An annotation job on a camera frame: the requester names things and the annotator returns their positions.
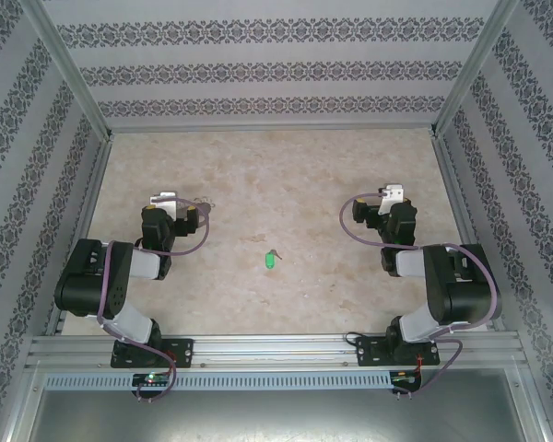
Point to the small metal key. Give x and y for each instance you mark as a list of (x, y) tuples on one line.
[(278, 255)]

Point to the aluminium back frame bar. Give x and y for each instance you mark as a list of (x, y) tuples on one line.
[(272, 128)]

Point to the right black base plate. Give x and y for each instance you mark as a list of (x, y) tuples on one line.
[(368, 352)]

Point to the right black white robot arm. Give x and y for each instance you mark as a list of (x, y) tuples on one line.
[(461, 294)]

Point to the green plastic key tag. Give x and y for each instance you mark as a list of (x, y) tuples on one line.
[(269, 261)]

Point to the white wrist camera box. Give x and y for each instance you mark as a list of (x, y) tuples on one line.
[(163, 199), (391, 192)]

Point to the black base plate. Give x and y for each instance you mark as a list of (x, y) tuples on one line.
[(368, 352), (182, 352)]

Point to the small circuit board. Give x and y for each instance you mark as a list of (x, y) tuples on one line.
[(152, 379), (403, 377)]

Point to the grey metal panel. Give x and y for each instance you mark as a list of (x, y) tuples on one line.
[(276, 419)]

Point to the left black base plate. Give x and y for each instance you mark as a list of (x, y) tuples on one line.
[(182, 352)]

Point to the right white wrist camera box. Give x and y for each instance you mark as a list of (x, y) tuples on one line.
[(391, 192)]

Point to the right small circuit board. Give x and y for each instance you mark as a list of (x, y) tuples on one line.
[(403, 377)]

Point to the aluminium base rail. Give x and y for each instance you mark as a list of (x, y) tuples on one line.
[(272, 352)]

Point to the right aluminium frame post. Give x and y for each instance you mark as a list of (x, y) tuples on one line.
[(468, 69)]

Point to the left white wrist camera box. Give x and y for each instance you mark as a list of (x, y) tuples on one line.
[(163, 199)]

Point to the aluminium frame post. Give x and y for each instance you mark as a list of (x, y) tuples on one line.
[(73, 69), (468, 69)]

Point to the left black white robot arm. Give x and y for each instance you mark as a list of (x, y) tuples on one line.
[(87, 281)]

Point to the left aluminium frame post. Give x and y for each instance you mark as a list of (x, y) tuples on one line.
[(73, 69)]

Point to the left small circuit board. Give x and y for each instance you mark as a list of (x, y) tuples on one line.
[(152, 379)]

